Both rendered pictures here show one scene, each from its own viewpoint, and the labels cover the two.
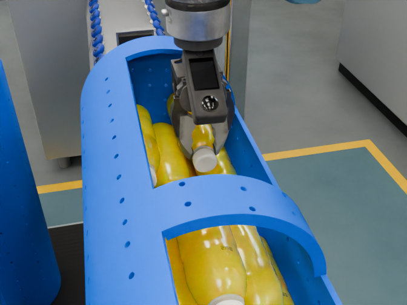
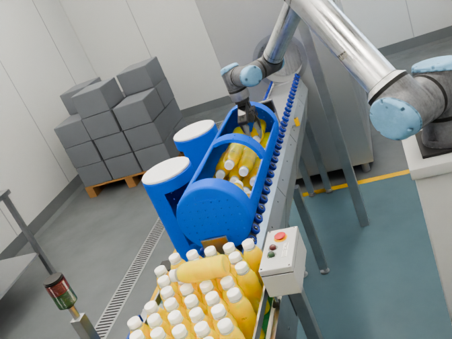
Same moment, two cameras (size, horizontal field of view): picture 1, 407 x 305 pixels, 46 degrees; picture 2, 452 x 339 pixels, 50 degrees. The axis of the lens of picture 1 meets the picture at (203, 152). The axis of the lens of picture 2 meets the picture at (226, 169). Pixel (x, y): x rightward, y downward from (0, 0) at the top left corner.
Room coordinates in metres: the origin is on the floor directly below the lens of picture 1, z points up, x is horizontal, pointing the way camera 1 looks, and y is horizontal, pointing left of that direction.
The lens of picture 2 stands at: (-1.30, -1.10, 1.91)
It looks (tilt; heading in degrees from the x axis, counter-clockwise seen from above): 22 degrees down; 35
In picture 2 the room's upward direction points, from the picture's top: 23 degrees counter-clockwise
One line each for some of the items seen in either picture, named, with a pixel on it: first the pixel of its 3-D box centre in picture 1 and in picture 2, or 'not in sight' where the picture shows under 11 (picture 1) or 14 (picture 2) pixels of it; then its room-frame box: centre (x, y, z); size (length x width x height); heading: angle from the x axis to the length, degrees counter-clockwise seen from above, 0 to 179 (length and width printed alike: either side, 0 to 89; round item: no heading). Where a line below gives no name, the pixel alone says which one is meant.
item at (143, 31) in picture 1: (137, 57); (268, 113); (1.20, 0.18, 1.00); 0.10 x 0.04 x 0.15; 103
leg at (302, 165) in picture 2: not in sight; (300, 161); (1.86, 0.40, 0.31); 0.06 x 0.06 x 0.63; 13
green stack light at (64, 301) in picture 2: not in sight; (64, 296); (-0.56, 0.16, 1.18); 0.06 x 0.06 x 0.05
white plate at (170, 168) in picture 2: not in sight; (165, 170); (0.57, 0.56, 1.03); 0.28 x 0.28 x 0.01
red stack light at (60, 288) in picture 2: not in sight; (56, 286); (-0.56, 0.16, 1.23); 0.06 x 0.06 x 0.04
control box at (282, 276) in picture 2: not in sight; (284, 259); (-0.24, -0.44, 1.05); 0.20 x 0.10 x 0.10; 13
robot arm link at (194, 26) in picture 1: (195, 17); (239, 95); (0.65, 0.01, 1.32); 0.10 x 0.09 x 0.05; 103
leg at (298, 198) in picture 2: not in sight; (310, 231); (0.94, 0.05, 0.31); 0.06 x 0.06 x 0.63; 13
